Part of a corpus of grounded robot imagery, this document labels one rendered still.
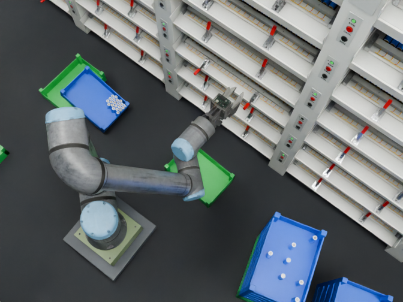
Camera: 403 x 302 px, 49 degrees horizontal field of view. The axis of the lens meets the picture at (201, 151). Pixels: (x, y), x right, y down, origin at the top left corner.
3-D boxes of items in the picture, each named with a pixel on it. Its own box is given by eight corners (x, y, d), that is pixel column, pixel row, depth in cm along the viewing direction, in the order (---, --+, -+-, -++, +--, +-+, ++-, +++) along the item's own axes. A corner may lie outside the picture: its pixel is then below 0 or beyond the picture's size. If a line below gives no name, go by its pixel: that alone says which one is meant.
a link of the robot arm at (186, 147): (168, 151, 171) (170, 142, 161) (189, 129, 175) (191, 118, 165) (186, 166, 169) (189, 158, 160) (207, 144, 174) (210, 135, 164)
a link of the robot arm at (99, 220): (88, 246, 190) (81, 241, 173) (83, 208, 195) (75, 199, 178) (123, 239, 192) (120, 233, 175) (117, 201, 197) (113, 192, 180)
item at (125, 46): (167, 85, 240) (160, 77, 227) (86, 27, 254) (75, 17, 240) (189, 56, 241) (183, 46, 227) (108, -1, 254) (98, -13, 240)
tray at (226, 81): (285, 129, 188) (285, 124, 179) (176, 53, 202) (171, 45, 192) (313, 91, 189) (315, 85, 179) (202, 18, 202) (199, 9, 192)
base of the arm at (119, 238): (114, 257, 198) (111, 254, 189) (77, 238, 200) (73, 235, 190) (134, 220, 205) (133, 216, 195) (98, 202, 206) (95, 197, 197)
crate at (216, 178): (234, 180, 227) (235, 175, 219) (208, 208, 221) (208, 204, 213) (190, 144, 233) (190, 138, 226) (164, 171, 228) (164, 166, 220)
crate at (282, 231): (298, 312, 159) (303, 311, 151) (246, 290, 161) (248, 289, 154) (321, 235, 169) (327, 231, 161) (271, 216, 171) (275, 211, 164)
